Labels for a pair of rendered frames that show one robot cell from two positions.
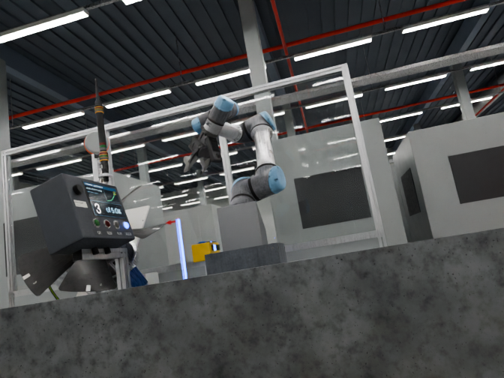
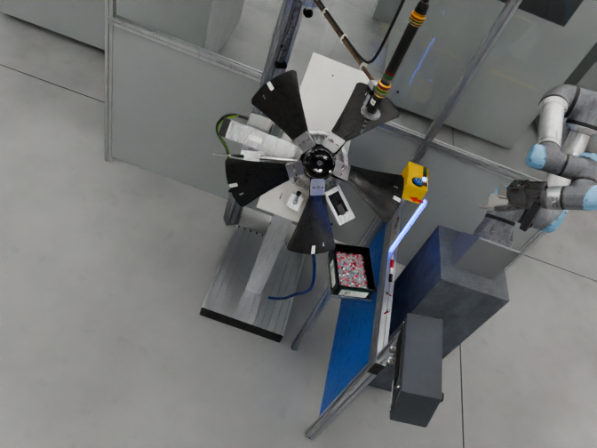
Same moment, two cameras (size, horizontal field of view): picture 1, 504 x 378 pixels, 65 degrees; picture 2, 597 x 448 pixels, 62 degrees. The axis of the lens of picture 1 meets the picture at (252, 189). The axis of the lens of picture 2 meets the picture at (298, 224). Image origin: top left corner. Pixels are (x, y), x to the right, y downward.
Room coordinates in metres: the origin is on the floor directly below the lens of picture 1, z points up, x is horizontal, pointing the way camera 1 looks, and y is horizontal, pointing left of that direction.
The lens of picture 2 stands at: (0.49, 1.21, 2.40)
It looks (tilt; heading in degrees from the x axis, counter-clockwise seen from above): 47 degrees down; 343
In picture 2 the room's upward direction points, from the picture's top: 24 degrees clockwise
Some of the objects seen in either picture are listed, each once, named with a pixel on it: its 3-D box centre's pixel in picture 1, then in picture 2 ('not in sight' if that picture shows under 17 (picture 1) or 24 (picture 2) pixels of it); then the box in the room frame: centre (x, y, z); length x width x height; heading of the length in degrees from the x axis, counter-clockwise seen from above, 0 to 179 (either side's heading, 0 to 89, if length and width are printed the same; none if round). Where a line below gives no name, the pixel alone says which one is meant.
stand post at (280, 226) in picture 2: not in sight; (269, 250); (2.03, 0.82, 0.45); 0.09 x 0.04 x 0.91; 78
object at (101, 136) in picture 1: (101, 132); (399, 54); (1.90, 0.70, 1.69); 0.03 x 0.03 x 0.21
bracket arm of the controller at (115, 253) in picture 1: (102, 253); not in sight; (1.21, 0.48, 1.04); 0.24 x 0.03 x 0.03; 168
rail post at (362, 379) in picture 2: not in sight; (337, 405); (1.31, 0.46, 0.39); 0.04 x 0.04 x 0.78; 78
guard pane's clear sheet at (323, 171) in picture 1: (168, 187); (393, 16); (2.60, 0.55, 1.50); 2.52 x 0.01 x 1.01; 78
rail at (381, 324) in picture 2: not in sight; (386, 275); (1.73, 0.37, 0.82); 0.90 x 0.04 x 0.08; 168
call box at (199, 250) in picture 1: (206, 253); (412, 183); (2.11, 0.29, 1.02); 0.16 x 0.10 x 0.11; 168
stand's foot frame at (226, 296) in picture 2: not in sight; (256, 280); (2.12, 0.80, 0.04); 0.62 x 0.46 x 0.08; 168
